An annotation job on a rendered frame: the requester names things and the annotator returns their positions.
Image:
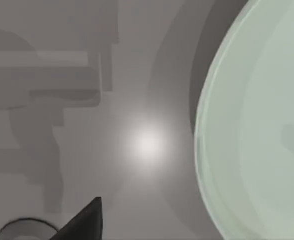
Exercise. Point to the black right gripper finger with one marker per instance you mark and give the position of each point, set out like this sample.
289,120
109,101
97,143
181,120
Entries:
87,222

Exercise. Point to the pale green plate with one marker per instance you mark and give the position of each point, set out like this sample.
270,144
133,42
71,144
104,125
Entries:
257,130

